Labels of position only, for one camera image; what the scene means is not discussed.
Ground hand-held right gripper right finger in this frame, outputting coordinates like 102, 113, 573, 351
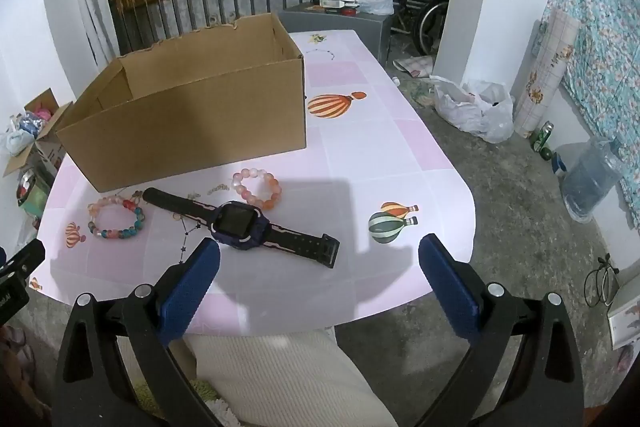
415, 233, 586, 427

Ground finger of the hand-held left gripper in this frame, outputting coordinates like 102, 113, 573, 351
0, 239, 46, 275

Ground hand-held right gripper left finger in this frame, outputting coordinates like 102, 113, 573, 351
52, 237, 221, 427

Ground black and blue smartwatch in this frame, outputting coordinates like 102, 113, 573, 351
142, 187, 341, 269

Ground multicolour bead bracelet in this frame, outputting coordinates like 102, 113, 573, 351
87, 197, 147, 240

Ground pink bead bracelet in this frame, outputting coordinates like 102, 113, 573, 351
231, 168, 283, 210

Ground brown cardboard box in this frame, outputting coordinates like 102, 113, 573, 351
55, 13, 307, 194

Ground green printed box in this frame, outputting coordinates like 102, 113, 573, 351
17, 167, 53, 218

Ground open cardboard box with clutter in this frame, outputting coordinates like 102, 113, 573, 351
2, 88, 73, 178

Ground person's white knit clothing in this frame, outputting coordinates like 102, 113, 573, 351
185, 327, 401, 427

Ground large crumpled white plastic bag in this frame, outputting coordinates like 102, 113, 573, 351
432, 77, 515, 144

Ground clear water jug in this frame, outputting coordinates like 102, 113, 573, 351
562, 137, 626, 223

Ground green can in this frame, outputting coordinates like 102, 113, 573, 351
531, 121, 555, 152

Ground white framed box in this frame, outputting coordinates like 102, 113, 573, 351
607, 279, 640, 350

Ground rolled printed mat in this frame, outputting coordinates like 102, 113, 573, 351
515, 9, 581, 138

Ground grey cabinet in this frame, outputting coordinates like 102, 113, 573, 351
277, 4, 396, 68

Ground wheelchair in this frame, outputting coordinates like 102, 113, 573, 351
390, 0, 451, 58

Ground teal floral cloth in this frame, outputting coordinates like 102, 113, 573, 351
542, 0, 640, 228

